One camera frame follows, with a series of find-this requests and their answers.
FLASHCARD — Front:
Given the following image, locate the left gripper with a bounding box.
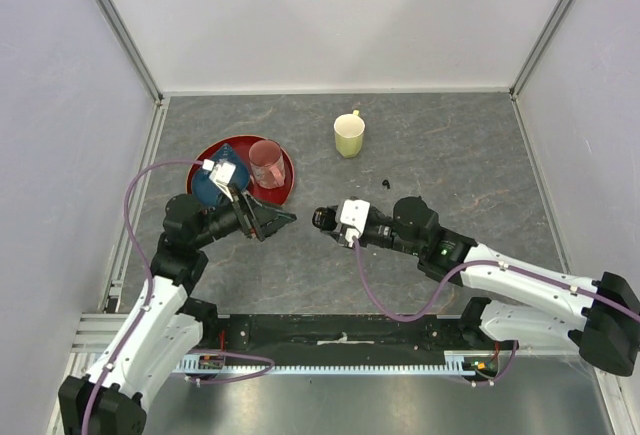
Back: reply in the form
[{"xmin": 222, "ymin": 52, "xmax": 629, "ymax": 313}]
[{"xmin": 192, "ymin": 181, "xmax": 295, "ymax": 248}]

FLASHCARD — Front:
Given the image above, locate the black charging case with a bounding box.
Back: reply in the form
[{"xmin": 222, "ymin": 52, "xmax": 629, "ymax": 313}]
[{"xmin": 312, "ymin": 206, "xmax": 338, "ymax": 231}]

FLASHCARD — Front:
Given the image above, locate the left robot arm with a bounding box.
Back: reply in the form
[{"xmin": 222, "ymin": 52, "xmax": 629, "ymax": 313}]
[{"xmin": 58, "ymin": 189, "xmax": 296, "ymax": 434}]

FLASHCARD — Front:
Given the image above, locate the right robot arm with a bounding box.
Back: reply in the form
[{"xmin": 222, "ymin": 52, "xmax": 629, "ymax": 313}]
[{"xmin": 312, "ymin": 196, "xmax": 639, "ymax": 377}]

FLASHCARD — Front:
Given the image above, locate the red round tray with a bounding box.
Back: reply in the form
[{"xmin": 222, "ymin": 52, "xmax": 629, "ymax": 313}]
[{"xmin": 186, "ymin": 135, "xmax": 295, "ymax": 207}]

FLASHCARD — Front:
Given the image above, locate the pink glass mug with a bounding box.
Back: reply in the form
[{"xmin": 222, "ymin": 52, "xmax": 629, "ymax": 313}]
[{"xmin": 249, "ymin": 140, "xmax": 286, "ymax": 189}]

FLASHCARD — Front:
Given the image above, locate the blue teardrop plate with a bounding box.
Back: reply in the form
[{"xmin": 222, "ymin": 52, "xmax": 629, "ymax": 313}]
[{"xmin": 191, "ymin": 143, "xmax": 250, "ymax": 207}]

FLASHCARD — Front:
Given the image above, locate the yellow ceramic mug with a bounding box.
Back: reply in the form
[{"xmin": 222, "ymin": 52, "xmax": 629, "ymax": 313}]
[{"xmin": 333, "ymin": 110, "xmax": 366, "ymax": 158}]

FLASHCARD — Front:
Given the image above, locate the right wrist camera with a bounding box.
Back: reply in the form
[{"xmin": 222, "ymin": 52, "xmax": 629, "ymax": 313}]
[{"xmin": 337, "ymin": 199, "xmax": 371, "ymax": 248}]

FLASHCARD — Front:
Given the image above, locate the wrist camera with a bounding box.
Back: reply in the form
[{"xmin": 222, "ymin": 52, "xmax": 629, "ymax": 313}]
[
  {"xmin": 337, "ymin": 199, "xmax": 371, "ymax": 248},
  {"xmin": 209, "ymin": 160, "xmax": 236, "ymax": 191}
]

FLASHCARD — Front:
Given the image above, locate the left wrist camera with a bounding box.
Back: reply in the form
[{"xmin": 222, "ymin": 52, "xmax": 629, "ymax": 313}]
[{"xmin": 209, "ymin": 160, "xmax": 236, "ymax": 191}]

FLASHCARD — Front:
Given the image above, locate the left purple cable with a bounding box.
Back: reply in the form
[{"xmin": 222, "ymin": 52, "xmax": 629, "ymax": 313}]
[{"xmin": 79, "ymin": 160, "xmax": 216, "ymax": 435}]

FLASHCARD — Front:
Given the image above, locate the purple cable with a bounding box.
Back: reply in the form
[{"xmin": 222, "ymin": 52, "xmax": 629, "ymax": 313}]
[
  {"xmin": 79, "ymin": 160, "xmax": 216, "ymax": 435},
  {"xmin": 352, "ymin": 235, "xmax": 640, "ymax": 324}
]

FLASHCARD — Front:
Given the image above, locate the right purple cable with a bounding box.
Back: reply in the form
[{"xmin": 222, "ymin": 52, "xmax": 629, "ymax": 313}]
[{"xmin": 352, "ymin": 235, "xmax": 640, "ymax": 324}]

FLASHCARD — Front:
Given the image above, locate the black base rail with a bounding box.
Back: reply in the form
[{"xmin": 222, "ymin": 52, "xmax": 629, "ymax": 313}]
[{"xmin": 209, "ymin": 314, "xmax": 474, "ymax": 367}]

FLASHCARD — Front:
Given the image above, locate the slotted cable duct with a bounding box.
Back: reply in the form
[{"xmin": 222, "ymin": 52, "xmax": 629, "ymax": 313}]
[{"xmin": 173, "ymin": 352, "xmax": 499, "ymax": 377}]

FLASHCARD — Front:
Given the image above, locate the left aluminium frame post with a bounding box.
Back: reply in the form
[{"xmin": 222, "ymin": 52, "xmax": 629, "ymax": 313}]
[{"xmin": 95, "ymin": 0, "xmax": 164, "ymax": 105}]

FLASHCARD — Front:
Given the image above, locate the aluminium frame post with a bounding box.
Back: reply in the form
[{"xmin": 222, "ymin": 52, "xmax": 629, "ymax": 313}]
[
  {"xmin": 509, "ymin": 0, "xmax": 576, "ymax": 101},
  {"xmin": 95, "ymin": 0, "xmax": 164, "ymax": 105}
]

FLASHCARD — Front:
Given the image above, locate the right aluminium frame post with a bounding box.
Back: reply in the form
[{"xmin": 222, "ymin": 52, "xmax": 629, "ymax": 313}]
[{"xmin": 509, "ymin": 0, "xmax": 576, "ymax": 101}]

